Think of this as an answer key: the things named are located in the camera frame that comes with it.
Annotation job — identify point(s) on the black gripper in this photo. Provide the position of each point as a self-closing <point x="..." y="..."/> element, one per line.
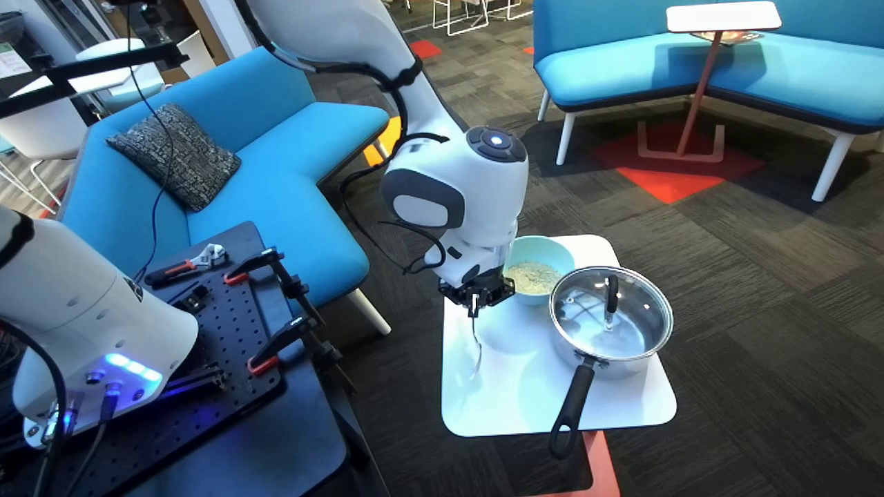
<point x="480" y="288"/>

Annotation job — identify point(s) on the teal bowl with rice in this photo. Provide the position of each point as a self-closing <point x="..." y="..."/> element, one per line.
<point x="542" y="278"/>

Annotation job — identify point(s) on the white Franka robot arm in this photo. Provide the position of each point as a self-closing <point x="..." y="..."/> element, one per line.
<point x="460" y="204"/>

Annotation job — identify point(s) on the white side table orange stand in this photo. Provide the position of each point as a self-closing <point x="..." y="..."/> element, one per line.
<point x="514" y="397"/>

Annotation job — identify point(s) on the glass lid with black knob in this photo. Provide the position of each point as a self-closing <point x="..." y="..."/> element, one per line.
<point x="612" y="318"/>

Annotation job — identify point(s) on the black tripod stand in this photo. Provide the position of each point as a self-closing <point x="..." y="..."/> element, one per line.
<point x="328" y="361"/>

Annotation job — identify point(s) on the dark robot mounting table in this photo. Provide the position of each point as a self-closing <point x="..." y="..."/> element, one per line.
<point x="278" y="442"/>

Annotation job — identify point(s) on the black perforated mounting board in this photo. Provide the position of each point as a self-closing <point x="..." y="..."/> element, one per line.
<point x="230" y="340"/>

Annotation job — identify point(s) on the blue curved sofa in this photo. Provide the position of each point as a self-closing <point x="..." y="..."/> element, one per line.
<point x="230" y="231"/>

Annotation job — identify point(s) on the blue corner sofa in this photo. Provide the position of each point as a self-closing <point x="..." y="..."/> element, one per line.
<point x="626" y="71"/>

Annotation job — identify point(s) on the clamp with silver head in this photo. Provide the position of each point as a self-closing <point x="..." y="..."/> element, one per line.
<point x="184" y="267"/>

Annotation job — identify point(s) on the grey patterned cushion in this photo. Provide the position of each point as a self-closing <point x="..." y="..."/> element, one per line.
<point x="174" y="155"/>

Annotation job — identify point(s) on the small white table red stand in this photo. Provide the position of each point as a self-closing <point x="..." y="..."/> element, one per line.
<point x="723" y="17"/>

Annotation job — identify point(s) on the black camera boom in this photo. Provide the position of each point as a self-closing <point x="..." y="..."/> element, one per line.
<point x="92" y="71"/>

